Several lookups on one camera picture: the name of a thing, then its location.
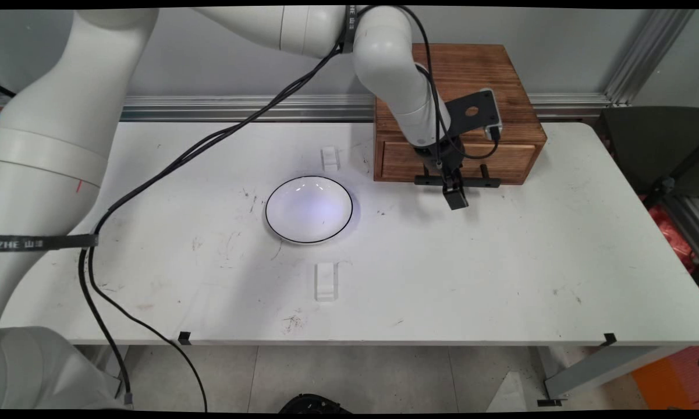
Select black velcro strap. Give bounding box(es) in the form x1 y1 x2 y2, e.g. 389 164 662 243
0 233 100 253
339 6 364 55

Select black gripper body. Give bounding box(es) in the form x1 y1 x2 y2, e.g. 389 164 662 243
413 136 466 176

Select slanted aluminium post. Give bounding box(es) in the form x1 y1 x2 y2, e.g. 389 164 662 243
602 9 697 107

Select horizontal aluminium rail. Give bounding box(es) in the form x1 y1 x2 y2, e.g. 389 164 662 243
119 93 612 122

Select red bag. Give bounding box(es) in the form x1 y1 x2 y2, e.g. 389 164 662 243
640 195 699 292

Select brown wooden drawer cabinet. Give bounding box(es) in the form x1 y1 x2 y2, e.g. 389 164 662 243
374 42 548 186

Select black bracket with grey camera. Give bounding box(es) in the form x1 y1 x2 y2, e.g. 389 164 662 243
442 88 505 144

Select long white plastic block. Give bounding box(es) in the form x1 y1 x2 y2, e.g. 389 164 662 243
314 262 340 301

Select orange box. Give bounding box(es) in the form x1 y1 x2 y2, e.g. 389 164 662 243
631 346 699 410

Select white table leg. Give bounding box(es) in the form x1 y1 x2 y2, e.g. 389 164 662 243
537 346 685 407

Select black round object on floor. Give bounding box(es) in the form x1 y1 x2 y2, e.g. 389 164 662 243
279 393 353 414

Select wooden drawer with black handle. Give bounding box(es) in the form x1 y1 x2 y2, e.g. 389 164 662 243
382 141 537 189

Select white plate with black rim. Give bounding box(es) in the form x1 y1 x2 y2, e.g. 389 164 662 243
265 175 354 244

